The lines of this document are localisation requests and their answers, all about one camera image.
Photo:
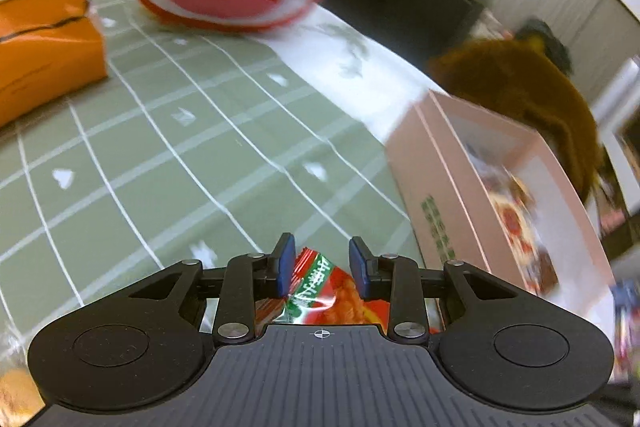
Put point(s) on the orange tissue box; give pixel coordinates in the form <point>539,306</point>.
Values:
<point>49,48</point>

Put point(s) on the green grid tablecloth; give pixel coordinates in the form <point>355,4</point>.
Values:
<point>198,147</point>

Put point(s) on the pink cardboard box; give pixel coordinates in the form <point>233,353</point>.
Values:
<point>485,190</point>

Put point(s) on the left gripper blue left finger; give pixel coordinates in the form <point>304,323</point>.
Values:
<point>245,280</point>

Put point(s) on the red snack packet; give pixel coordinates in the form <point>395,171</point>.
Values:
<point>321,294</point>

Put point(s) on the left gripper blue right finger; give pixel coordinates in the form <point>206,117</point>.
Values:
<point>403,284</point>

